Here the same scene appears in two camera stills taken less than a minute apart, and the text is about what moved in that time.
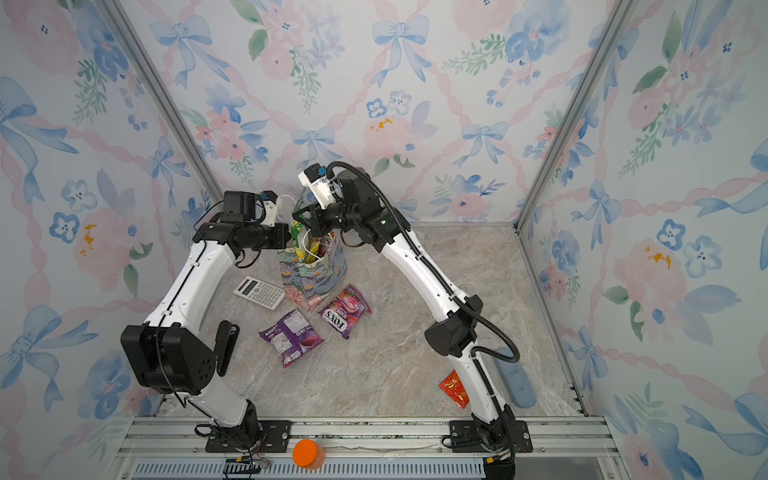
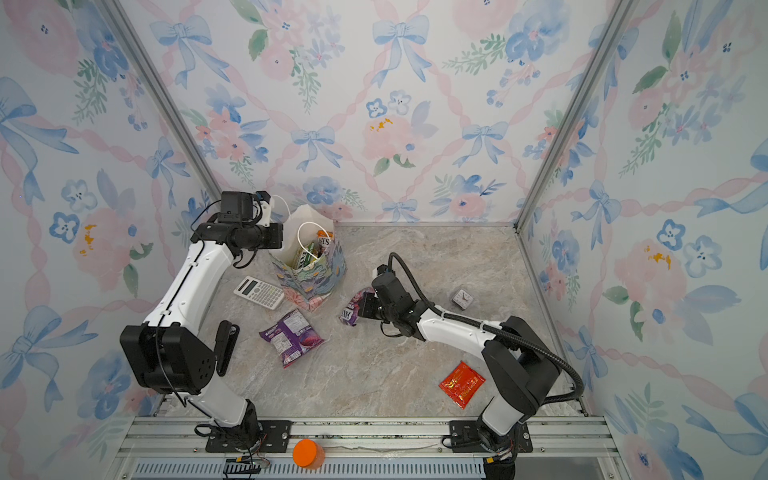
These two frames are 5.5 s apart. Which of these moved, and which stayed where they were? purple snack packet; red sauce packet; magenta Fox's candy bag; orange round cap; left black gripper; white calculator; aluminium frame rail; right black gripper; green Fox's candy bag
Moved: magenta Fox's candy bag; green Fox's candy bag; right black gripper
Stayed: aluminium frame rail; left black gripper; orange round cap; white calculator; purple snack packet; red sauce packet
